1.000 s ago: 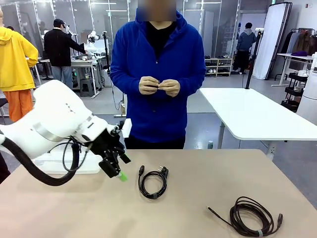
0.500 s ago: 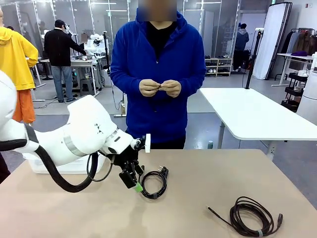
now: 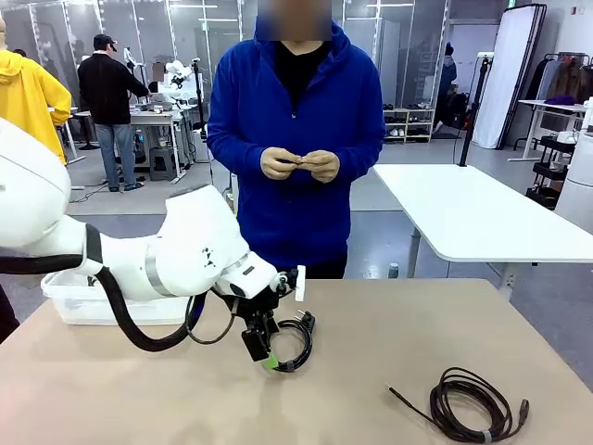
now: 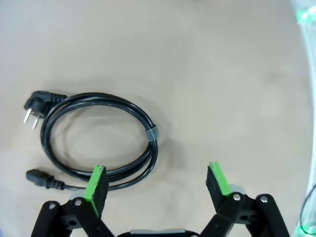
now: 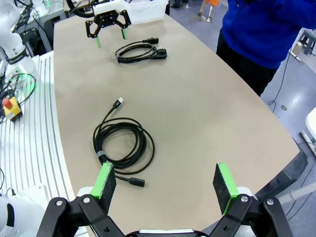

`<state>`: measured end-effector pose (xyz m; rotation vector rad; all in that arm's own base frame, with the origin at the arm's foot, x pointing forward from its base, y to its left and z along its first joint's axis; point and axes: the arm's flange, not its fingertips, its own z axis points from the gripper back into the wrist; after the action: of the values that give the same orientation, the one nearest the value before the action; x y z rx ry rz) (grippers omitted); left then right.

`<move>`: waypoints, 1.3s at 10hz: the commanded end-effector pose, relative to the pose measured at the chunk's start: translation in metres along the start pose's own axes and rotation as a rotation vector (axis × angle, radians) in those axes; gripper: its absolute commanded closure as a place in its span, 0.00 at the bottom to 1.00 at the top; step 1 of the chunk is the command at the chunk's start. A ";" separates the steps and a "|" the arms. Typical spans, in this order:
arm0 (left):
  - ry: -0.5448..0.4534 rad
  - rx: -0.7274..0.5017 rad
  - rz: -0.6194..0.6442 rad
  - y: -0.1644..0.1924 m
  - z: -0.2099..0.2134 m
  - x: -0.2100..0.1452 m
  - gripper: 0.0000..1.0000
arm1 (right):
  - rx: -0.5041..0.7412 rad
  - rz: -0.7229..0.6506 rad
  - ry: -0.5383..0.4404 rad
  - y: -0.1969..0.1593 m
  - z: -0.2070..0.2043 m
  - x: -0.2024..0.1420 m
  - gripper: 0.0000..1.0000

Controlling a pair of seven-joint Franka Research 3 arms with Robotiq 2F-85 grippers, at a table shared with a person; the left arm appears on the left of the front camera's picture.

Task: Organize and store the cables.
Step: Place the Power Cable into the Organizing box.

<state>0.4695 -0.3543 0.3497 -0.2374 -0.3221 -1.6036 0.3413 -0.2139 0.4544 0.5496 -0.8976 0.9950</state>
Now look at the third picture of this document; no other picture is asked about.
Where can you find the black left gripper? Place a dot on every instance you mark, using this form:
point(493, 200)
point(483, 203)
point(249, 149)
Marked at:
point(255, 315)

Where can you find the right forearm blue sleeve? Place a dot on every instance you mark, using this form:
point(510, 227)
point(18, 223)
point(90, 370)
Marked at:
point(236, 155)

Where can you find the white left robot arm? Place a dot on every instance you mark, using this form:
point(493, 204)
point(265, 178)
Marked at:
point(185, 250)

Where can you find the left forearm blue sleeve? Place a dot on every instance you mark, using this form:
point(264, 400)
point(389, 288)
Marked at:
point(361, 157)

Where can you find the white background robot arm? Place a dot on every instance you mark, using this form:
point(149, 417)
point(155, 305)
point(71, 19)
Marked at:
point(178, 69)

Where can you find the person's right hand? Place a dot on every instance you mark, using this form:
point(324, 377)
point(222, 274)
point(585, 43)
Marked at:
point(278, 164)

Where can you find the person's left hand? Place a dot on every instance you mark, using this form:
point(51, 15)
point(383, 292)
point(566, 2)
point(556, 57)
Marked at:
point(324, 166)

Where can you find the person in blue hoodie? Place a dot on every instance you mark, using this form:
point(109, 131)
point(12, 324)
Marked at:
point(287, 222)

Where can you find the small grey canister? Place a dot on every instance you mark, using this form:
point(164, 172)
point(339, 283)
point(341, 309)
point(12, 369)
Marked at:
point(394, 271)

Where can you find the clear plastic storage bin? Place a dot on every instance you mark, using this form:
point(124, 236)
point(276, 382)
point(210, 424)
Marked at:
point(83, 315)

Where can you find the grey plastic step stool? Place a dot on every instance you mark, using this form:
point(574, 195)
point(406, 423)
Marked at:
point(163, 162)

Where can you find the large white table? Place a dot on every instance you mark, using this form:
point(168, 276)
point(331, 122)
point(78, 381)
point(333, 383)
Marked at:
point(463, 208)

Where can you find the grey background workbench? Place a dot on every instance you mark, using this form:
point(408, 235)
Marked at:
point(157, 116)

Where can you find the wooden shoe rack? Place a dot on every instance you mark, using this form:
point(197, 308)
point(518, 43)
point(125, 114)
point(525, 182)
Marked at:
point(407, 121)

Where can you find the seated person in dark top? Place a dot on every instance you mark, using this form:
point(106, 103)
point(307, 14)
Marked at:
point(157, 85)

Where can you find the person in black sweater, cap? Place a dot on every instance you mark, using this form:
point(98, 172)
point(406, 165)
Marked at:
point(104, 92)

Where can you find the black bags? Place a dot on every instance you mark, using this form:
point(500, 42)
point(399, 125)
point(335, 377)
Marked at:
point(459, 111)

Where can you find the person in dark coat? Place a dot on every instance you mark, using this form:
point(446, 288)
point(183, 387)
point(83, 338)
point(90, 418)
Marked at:
point(447, 79)

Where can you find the person in yellow hoodie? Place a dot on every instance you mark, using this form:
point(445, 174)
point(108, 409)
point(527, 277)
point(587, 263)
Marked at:
point(28, 102)

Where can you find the black utility cart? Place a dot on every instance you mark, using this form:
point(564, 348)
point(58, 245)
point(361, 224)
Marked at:
point(549, 171)

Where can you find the white cylindrical machine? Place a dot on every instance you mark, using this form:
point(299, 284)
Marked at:
point(579, 185)

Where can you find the white folding partition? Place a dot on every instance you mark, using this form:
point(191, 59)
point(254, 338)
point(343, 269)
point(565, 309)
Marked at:
point(509, 69)

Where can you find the white standing desk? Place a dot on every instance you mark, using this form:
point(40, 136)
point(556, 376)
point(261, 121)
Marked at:
point(546, 103)

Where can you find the black clothes rack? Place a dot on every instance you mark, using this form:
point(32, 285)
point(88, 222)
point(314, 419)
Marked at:
point(539, 79)

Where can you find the purple cloth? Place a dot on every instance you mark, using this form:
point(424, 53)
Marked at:
point(560, 100)

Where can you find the brown hanging coat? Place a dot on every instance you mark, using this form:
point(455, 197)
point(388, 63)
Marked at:
point(570, 79)

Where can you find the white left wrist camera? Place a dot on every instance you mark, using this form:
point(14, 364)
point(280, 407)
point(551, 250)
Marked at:
point(301, 283)

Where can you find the black tripod with camera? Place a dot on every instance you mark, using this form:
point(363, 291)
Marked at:
point(199, 102)

